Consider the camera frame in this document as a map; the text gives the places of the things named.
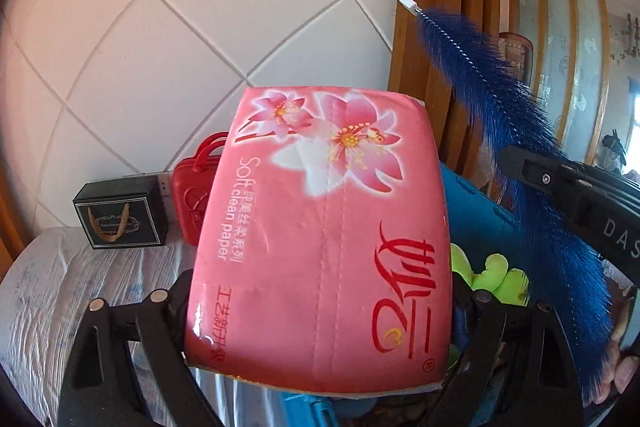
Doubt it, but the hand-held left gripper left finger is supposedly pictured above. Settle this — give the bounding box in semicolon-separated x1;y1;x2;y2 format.
57;271;223;427

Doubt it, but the person's right hand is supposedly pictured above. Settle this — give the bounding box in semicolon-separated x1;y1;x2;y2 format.
609;279;640;408

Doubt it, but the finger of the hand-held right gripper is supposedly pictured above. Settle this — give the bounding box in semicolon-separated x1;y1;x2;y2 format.
500;146;601;228

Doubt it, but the blue plastic storage crate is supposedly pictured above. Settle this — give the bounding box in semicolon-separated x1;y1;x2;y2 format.
282;162;536;427

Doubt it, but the black covered floor fan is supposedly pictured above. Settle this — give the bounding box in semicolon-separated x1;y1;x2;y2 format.
602;129;628;168

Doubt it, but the blue duster brush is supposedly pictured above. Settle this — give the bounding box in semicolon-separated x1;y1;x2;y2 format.
369;0;613;400

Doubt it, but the pink tissue pack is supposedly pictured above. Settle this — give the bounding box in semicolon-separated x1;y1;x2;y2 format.
184;87;453;395

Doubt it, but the wooden lattice glass screen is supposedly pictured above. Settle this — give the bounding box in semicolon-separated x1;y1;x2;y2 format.
502;0;613;168

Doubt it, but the wall vine decoration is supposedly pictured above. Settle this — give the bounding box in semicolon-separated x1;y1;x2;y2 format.
612;14;640;62

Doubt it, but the light blue bed sheet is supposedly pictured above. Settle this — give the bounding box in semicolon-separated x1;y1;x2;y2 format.
0;227;311;427

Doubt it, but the rolled patterned carpet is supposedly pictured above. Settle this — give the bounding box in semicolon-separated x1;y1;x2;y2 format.
500;32;536;84

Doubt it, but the red toy suitcase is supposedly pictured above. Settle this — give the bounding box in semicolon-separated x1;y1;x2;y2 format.
171;132;232;248

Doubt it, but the wooden wall trim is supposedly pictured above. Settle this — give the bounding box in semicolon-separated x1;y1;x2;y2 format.
387;0;503;202
0;147;31;278

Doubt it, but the green frog plush toy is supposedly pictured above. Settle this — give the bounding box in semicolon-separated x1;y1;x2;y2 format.
450;243;531;308

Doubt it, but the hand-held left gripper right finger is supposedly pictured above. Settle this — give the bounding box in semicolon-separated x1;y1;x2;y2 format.
425;274;588;427

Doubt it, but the black gift box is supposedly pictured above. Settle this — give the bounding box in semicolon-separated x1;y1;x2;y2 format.
72;175;168;251

